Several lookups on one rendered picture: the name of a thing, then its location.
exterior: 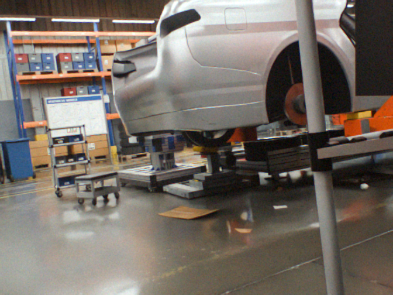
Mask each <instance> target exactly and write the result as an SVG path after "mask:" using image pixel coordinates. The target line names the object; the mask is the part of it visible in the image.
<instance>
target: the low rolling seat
mask: <svg viewBox="0 0 393 295"><path fill-rule="evenodd" d="M113 178H116V184H117V186H105V185H104V180H109V179H113ZM99 181H100V182H101V186H100V187H95V188H94V183H96V184H97V182H99ZM74 182H75V190H76V195H77V197H79V198H80V199H79V200H78V203H79V204H83V203H84V198H92V205H96V200H97V197H100V196H102V197H103V198H108V194H110V193H114V195H115V198H116V199H119V197H120V194H119V192H118V191H121V190H120V181H119V175H118V172H117V171H102V172H101V173H95V174H90V175H86V176H81V177H76V178H75V181H74ZM79 183H90V185H91V188H90V189H87V190H83V191H80V188H79Z"/></svg>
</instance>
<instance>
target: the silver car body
mask: <svg viewBox="0 0 393 295"><path fill-rule="evenodd" d="M312 1H313V12H314V18H315V29H316V39H317V45H318V56H319V67H320V77H321V83H322V94H323V106H324V112H325V115H337V114H348V113H350V112H353V113H357V112H366V111H375V110H379V109H380V108H381V107H382V105H383V104H384V103H385V102H387V101H388V100H389V98H390V97H391V96H355V65H356V45H355V43H354V42H353V40H354V41H355V42H356V33H355V19H354V18H353V17H352V16H351V15H349V14H348V13H346V12H345V10H346V9H347V8H348V6H349V0H312ZM198 14H200V16H201V19H199V21H198ZM160 36H161V37H160ZM156 37H157V40H156V41H154V42H151V43H148V44H144V45H142V46H138V47H135V48H132V49H129V50H124V51H116V52H115V53H114V55H113V59H112V67H111V79H112V91H113V100H114V104H115V106H116V109H117V111H118V114H119V116H120V118H121V120H122V122H123V125H124V127H125V130H126V134H127V135H128V136H133V137H142V136H152V135H161V134H166V133H180V132H185V131H200V132H206V131H222V130H227V129H235V128H244V127H251V126H252V127H253V128H258V127H259V126H262V125H263V124H264V125H267V124H270V123H273V122H276V121H280V120H282V119H285V118H288V120H287V121H284V126H285V127H289V126H294V125H306V124H308V120H307V114H306V103H305V93H304V82H303V76H302V66H301V56H300V50H299V39H298V29H297V18H296V12H295V1H294V0H172V1H170V2H169V3H168V4H167V5H166V6H164V9H163V12H162V14H161V18H160V20H159V22H158V25H157V31H156Z"/></svg>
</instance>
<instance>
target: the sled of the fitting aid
mask: <svg viewBox="0 0 393 295"><path fill-rule="evenodd" d="M242 181H243V179H242V175H239V174H238V173H236V175H232V176H226V177H220V178H217V179H210V180H199V179H192V180H190V181H189V184H190V187H195V188H200V189H208V188H212V187H217V186H223V185H227V184H232V183H233V184H235V183H238V182H242Z"/></svg>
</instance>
